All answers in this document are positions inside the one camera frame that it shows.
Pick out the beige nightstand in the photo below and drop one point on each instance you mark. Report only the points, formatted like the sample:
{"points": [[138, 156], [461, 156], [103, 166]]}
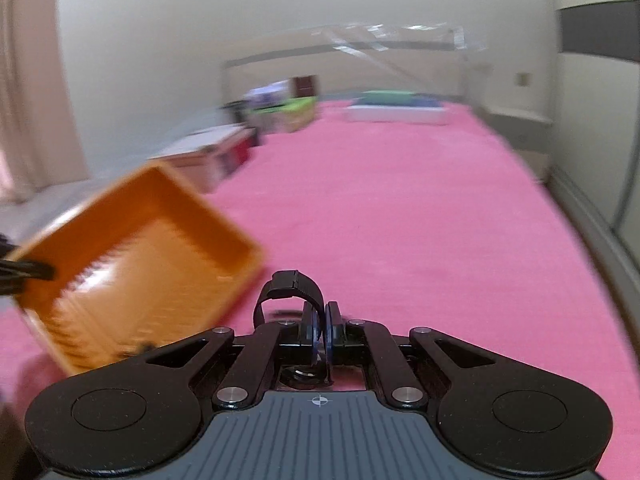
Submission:
{"points": [[520, 127]]}

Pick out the beige headboard in plastic wrap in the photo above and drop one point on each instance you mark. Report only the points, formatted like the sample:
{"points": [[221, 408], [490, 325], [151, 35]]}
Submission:
{"points": [[350, 70]]}

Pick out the dark brown box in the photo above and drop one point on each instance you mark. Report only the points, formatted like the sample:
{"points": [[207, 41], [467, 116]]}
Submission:
{"points": [[305, 86]]}

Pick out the orange plastic tray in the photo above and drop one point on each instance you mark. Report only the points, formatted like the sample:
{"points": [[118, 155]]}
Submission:
{"points": [[150, 240]]}

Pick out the pink blanket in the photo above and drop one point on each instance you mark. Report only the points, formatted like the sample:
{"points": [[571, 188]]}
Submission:
{"points": [[375, 210]]}

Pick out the purple and white packet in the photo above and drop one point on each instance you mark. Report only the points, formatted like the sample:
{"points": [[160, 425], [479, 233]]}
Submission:
{"points": [[270, 94]]}

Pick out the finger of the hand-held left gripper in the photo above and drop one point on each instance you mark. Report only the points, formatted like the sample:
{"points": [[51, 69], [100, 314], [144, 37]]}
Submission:
{"points": [[30, 268], [9, 289]]}

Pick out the blue folded cloth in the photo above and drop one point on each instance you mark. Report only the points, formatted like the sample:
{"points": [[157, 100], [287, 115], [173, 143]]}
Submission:
{"points": [[427, 102]]}

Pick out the wall outlet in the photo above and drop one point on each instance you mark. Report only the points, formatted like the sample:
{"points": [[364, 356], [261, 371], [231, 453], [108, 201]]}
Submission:
{"points": [[523, 80]]}

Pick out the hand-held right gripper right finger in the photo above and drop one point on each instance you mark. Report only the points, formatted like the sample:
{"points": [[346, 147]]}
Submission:
{"points": [[329, 332]]}

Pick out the beige curtain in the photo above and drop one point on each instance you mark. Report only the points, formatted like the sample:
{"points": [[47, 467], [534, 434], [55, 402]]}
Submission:
{"points": [[35, 110]]}

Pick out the dark round container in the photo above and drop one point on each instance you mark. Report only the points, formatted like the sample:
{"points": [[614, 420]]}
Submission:
{"points": [[235, 111]]}

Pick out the green box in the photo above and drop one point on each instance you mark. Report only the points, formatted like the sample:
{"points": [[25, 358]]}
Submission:
{"points": [[287, 117]]}

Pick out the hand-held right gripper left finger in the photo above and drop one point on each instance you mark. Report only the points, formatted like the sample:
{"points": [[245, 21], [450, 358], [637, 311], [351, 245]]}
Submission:
{"points": [[314, 345]]}

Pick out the white cardboard box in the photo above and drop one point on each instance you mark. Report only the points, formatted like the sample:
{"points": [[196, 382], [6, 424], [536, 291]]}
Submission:
{"points": [[200, 145]]}

